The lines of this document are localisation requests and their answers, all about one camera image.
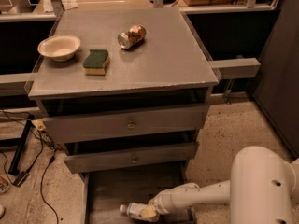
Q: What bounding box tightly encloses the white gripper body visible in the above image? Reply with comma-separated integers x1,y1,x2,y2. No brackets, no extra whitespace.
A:
149,191,172,215

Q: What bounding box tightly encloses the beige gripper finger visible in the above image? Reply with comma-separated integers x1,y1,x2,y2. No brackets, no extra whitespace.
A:
141,205,157,218

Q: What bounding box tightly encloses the blue plastic water bottle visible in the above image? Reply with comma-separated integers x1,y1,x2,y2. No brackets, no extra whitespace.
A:
120,203,160,223

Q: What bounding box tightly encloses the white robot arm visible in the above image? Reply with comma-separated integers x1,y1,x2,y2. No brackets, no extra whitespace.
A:
149,146,299,224

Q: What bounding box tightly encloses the grey bottom drawer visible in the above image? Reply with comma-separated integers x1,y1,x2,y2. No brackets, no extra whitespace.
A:
81,161,197,224

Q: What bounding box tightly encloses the grey drawer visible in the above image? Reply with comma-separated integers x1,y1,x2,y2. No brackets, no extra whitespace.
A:
43,104,209,143
64,142,199,174
81,161,197,224

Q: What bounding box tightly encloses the grey middle drawer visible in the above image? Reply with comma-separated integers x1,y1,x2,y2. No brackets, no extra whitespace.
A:
64,142,199,174

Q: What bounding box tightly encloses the grey top drawer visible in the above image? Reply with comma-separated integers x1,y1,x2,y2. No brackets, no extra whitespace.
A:
43,104,209,143

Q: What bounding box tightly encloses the grey drawer cabinet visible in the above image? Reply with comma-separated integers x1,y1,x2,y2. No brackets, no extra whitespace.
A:
27,7,220,224

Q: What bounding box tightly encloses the white power strip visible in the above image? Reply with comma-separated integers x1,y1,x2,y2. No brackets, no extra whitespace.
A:
32,119,46,132

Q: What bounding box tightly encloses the black metal stand leg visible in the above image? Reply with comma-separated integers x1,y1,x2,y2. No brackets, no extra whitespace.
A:
8,115,34,175

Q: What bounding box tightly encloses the green yellow sponge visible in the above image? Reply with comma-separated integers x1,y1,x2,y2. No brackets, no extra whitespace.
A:
82,49,109,76

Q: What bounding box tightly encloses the crushed soda can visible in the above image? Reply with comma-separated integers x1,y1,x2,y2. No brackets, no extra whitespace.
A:
118,24,147,50

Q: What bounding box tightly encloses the white bowl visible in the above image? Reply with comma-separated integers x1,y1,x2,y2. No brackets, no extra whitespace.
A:
37,35,81,62

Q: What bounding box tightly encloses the black floor cable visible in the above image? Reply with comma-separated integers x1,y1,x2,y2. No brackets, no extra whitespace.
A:
0,109,60,224

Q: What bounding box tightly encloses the grey horizontal rail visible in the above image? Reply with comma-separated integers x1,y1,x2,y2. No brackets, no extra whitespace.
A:
209,58,261,80

